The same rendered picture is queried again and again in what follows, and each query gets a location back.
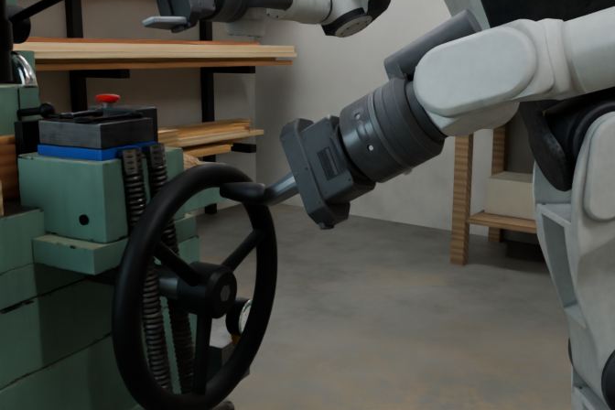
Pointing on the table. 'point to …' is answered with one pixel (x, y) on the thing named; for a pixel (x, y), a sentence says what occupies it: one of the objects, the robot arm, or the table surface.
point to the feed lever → (19, 17)
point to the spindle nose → (5, 37)
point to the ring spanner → (107, 118)
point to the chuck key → (78, 114)
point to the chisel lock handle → (37, 111)
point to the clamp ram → (26, 135)
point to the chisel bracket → (9, 95)
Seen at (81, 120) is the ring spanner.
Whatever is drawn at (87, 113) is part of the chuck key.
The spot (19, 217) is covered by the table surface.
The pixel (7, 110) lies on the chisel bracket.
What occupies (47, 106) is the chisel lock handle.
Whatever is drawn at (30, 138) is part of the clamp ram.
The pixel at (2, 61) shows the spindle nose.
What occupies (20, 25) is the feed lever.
